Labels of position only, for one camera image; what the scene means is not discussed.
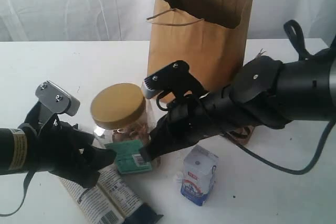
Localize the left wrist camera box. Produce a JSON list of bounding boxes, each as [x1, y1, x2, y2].
[[35, 81, 80, 124]]

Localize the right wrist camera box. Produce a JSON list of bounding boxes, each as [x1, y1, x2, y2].
[[141, 60, 207, 99]]

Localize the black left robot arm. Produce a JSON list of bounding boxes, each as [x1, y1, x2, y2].
[[1, 102, 116, 188]]

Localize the dark noodle package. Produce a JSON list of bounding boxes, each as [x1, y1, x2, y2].
[[60, 165, 163, 224]]

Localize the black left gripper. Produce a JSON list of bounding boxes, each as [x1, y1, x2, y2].
[[18, 102, 117, 188]]

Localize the brown paper shopping bag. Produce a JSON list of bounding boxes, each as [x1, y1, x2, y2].
[[147, 0, 253, 91]]

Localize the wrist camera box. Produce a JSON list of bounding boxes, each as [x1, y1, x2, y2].
[[141, 60, 207, 99], [35, 81, 80, 124]]

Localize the nut jar with gold lid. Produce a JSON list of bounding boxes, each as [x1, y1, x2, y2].
[[90, 82, 161, 175]]

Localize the white backdrop curtain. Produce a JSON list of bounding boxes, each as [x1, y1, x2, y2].
[[1, 0, 335, 44]]

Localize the brown orange coffee pouch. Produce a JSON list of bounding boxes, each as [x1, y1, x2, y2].
[[221, 53, 274, 145]]

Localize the white blue salt packet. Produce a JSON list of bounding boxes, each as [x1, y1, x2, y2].
[[181, 145, 218, 206]]

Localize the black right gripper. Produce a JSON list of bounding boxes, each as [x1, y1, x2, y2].
[[139, 87, 236, 162]]

